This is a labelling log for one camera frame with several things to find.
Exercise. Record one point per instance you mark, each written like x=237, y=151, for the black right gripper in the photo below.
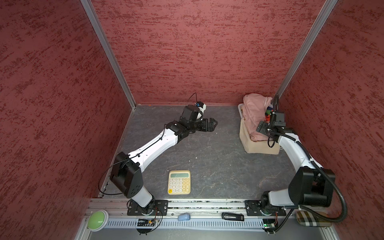
x=261, y=127

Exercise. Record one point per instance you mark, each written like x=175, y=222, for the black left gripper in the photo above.
x=211, y=127

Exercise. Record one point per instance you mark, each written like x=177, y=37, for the pink shorts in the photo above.
x=255, y=106

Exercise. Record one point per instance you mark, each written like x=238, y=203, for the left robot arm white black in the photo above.
x=127, y=170

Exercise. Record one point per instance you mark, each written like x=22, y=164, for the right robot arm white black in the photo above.
x=308, y=187

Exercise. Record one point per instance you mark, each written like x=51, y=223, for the multicolour striped shorts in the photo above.
x=269, y=110

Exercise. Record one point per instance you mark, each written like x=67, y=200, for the beige shorts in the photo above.
x=259, y=147

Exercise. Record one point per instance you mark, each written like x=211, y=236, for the white plastic basket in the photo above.
x=240, y=108

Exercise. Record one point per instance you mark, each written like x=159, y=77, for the yellow calculator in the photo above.
x=179, y=182

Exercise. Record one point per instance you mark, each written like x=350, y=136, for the black usb stick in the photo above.
x=233, y=217

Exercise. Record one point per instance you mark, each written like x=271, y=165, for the right circuit board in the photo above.
x=270, y=224

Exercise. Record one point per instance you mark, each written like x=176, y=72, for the circuit board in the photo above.
x=270, y=224
x=147, y=223

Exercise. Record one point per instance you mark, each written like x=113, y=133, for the small blue object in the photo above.
x=184, y=217

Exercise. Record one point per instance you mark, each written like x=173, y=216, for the plaid glasses case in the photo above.
x=307, y=219

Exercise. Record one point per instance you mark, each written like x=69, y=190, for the left circuit board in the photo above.
x=147, y=223

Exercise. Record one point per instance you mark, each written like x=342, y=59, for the green round button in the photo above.
x=98, y=220

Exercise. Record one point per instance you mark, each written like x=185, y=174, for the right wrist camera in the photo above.
x=277, y=120

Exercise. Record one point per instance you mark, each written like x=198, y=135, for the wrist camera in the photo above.
x=194, y=113
x=277, y=120

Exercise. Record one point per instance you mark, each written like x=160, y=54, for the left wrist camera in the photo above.
x=194, y=113

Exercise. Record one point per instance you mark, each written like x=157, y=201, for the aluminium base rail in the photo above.
x=206, y=223

